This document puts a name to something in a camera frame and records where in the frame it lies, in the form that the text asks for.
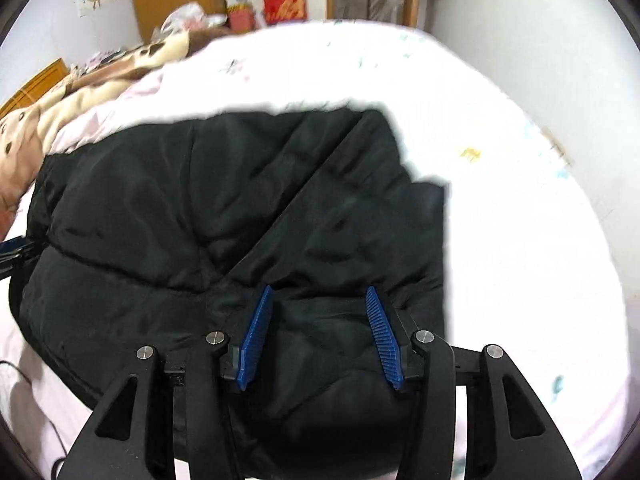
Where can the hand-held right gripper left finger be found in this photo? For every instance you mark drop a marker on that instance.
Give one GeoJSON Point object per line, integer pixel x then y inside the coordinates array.
{"type": "Point", "coordinates": [255, 335]}

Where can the pink floral bed sheet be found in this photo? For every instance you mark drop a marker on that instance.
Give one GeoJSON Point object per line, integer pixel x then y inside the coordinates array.
{"type": "Point", "coordinates": [500, 260]}

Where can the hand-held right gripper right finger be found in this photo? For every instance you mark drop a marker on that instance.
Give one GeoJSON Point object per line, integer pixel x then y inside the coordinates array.
{"type": "Point", "coordinates": [382, 335]}

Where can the red gift box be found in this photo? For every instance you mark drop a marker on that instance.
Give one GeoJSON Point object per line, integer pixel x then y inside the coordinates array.
{"type": "Point", "coordinates": [284, 8]}

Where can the beige brown printed blanket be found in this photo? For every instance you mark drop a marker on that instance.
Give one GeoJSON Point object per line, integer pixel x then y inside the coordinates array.
{"type": "Point", "coordinates": [65, 110]}

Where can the orange wooden headboard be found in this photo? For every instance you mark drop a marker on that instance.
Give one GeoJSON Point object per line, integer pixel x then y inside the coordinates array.
{"type": "Point", "coordinates": [35, 85]}

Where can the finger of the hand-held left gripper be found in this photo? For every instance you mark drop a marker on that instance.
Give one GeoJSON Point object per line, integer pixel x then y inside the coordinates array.
{"type": "Point", "coordinates": [15, 255]}

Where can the black padded jacket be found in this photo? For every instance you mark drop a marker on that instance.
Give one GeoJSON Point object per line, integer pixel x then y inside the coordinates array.
{"type": "Point", "coordinates": [175, 210]}

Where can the clear plastic bag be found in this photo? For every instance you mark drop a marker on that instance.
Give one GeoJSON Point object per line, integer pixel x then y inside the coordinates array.
{"type": "Point", "coordinates": [192, 17]}

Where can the small red box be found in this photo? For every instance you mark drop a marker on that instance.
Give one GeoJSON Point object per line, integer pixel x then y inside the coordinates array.
{"type": "Point", "coordinates": [242, 19]}

